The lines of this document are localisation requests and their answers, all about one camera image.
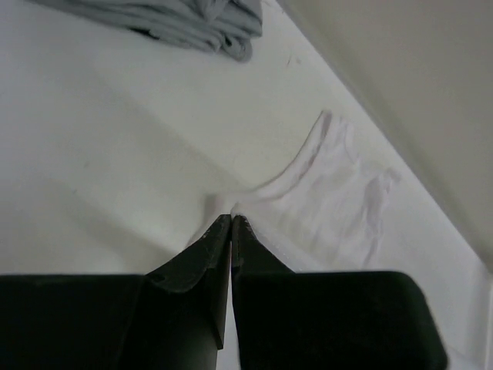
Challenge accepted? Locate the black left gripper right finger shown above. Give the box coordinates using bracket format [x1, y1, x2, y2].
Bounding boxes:
[231, 216, 448, 369]

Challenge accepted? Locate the white tank top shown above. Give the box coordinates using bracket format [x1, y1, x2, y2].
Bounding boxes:
[190, 110, 401, 271]

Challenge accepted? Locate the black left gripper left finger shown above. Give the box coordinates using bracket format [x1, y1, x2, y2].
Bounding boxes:
[1, 215, 231, 369]

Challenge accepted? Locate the folded grey tank top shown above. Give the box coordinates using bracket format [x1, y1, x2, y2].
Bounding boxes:
[37, 0, 263, 62]

